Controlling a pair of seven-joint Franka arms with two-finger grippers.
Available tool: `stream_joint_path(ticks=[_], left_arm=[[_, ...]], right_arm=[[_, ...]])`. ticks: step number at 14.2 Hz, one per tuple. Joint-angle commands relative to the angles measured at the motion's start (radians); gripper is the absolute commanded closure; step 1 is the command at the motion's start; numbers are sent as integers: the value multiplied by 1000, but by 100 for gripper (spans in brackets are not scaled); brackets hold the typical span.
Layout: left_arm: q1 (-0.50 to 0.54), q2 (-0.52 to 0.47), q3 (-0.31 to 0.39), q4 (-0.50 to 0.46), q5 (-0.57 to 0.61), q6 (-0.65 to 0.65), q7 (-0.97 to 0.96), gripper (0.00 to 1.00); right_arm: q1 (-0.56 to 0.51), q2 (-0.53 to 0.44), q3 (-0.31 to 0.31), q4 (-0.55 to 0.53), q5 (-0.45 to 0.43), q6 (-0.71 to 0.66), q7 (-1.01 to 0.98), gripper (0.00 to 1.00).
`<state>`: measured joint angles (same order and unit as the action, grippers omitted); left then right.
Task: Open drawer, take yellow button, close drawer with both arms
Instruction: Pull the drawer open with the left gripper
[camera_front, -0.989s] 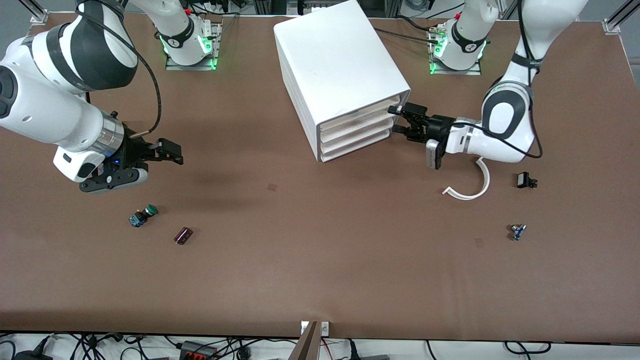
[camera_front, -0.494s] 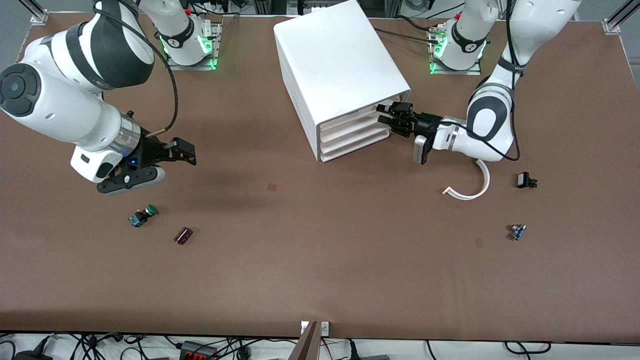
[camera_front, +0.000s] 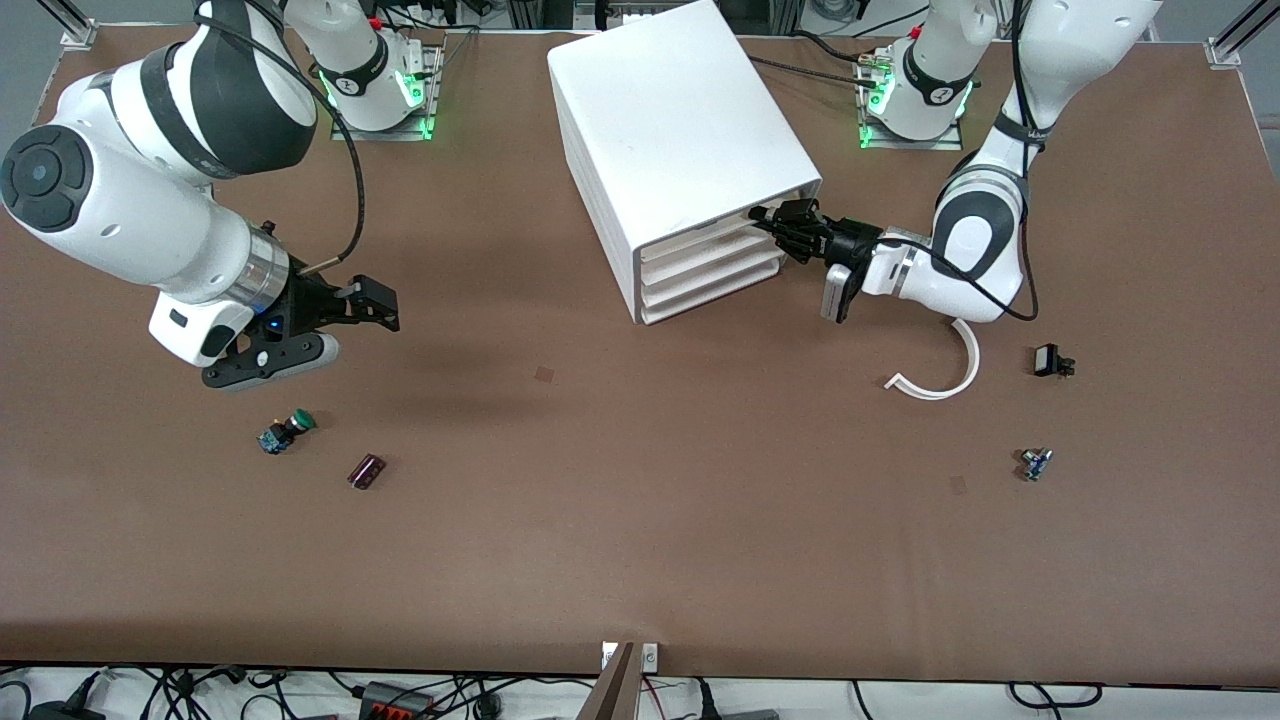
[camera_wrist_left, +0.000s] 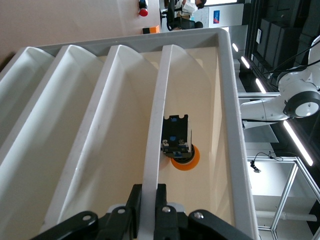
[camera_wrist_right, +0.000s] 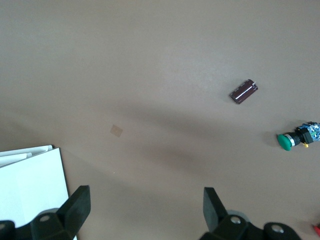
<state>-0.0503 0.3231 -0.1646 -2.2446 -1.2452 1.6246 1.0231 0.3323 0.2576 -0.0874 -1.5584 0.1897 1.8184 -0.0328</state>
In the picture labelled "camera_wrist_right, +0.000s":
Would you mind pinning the white plastic drawer cabinet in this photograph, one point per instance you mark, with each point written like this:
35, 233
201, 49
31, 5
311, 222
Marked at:
30, 180

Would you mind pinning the green push button switch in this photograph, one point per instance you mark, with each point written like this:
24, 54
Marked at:
287, 142

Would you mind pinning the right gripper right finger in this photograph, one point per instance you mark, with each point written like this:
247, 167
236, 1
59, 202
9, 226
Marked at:
220, 222

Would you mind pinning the white plastic drawer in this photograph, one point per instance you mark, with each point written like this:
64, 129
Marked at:
15, 160
27, 150

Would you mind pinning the brown tape square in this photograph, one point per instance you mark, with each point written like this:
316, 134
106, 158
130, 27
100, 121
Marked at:
116, 130

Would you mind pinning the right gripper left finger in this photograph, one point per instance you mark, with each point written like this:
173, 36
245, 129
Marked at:
67, 220

